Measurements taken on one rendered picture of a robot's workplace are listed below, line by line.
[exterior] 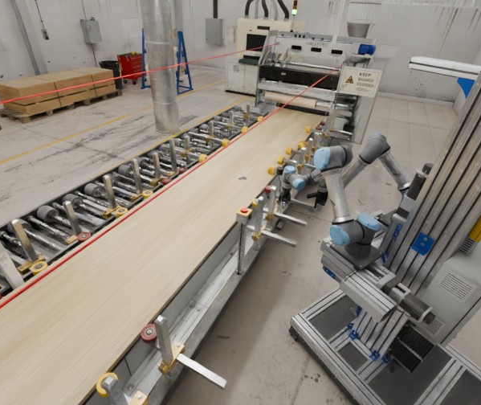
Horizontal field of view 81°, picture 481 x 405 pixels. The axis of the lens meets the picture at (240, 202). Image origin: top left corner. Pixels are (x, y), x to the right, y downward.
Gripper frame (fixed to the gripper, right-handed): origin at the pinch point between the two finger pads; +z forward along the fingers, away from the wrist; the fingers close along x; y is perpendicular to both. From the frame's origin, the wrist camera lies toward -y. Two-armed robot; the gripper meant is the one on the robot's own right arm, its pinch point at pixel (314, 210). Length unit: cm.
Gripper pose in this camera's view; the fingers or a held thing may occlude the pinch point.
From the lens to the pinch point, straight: 242.3
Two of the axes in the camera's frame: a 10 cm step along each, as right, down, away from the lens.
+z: -0.4, 8.2, 5.7
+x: 4.6, -4.9, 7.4
